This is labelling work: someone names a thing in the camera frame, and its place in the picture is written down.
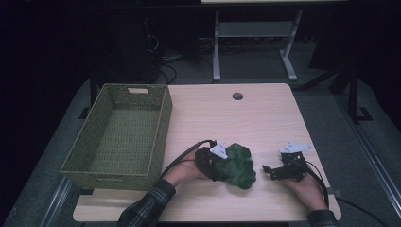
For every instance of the person's left hand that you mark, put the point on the person's left hand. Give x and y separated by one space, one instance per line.
186 171

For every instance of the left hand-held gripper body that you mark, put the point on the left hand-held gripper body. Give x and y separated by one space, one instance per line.
208 162

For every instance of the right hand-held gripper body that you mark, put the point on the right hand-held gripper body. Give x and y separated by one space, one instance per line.
291 167

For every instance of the person's right hand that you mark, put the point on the person's right hand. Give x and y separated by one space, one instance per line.
307 192

